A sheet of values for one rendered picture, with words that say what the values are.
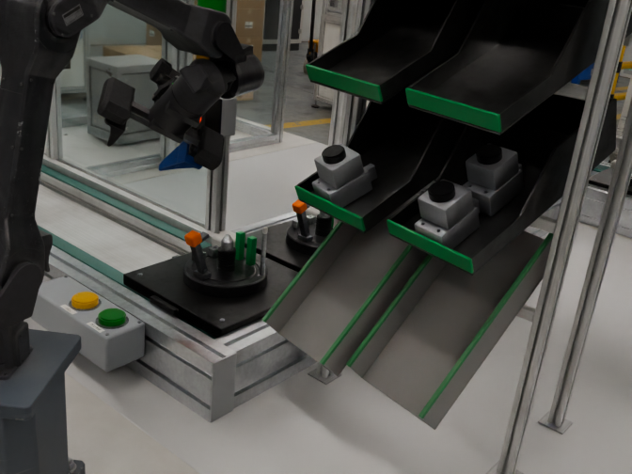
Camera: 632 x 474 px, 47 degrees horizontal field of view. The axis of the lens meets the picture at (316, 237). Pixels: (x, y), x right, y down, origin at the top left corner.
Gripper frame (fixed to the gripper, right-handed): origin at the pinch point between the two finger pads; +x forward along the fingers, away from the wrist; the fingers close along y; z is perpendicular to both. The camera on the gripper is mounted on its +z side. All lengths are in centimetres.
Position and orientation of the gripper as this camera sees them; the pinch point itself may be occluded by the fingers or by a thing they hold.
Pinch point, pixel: (146, 144)
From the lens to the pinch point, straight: 108.7
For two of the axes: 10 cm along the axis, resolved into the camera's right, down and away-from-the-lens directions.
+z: 0.0, -8.2, 5.8
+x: -6.4, 4.4, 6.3
